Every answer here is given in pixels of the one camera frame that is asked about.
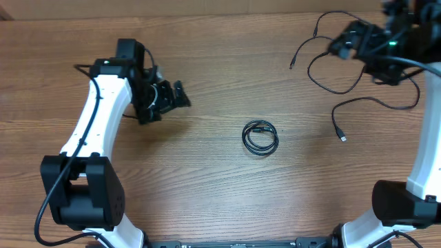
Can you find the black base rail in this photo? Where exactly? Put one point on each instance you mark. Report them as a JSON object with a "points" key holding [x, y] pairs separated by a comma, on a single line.
{"points": [[301, 242]]}

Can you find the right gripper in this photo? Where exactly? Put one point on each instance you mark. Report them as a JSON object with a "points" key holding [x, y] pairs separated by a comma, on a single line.
{"points": [[369, 42]]}

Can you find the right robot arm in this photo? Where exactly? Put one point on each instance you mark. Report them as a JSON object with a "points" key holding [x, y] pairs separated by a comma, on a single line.
{"points": [[409, 39]]}

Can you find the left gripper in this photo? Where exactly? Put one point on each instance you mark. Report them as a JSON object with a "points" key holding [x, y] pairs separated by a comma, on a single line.
{"points": [[168, 101]]}

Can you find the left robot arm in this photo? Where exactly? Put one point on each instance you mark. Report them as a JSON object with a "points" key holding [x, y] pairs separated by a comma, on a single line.
{"points": [[84, 196]]}

